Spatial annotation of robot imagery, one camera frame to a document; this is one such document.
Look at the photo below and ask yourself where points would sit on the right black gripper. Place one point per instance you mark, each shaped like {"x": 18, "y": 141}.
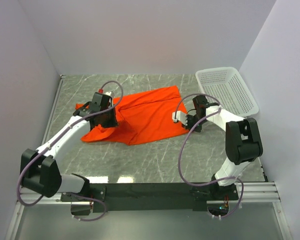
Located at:
{"x": 190, "y": 122}

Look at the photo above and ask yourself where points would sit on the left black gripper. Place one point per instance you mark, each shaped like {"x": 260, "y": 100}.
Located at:
{"x": 106, "y": 121}

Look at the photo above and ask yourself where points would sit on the orange t shirt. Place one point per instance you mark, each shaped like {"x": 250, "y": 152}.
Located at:
{"x": 143, "y": 118}

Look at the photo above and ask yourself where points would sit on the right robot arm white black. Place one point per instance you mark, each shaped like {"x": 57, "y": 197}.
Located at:
{"x": 242, "y": 141}

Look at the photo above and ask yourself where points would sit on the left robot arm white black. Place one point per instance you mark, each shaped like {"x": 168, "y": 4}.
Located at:
{"x": 39, "y": 168}

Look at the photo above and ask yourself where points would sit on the white plastic mesh basket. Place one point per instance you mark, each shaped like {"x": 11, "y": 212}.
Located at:
{"x": 227, "y": 86}

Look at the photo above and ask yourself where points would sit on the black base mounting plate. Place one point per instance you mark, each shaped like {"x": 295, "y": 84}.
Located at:
{"x": 155, "y": 196}

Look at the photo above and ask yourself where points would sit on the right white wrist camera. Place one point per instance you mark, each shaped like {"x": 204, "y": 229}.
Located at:
{"x": 179, "y": 116}

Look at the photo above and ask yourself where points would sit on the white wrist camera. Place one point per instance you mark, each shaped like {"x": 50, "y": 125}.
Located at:
{"x": 179, "y": 116}
{"x": 108, "y": 93}

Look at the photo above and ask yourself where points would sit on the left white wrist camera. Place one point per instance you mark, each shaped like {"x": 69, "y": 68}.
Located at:
{"x": 108, "y": 93}

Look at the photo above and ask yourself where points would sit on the aluminium rail frame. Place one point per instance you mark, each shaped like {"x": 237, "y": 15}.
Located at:
{"x": 39, "y": 171}

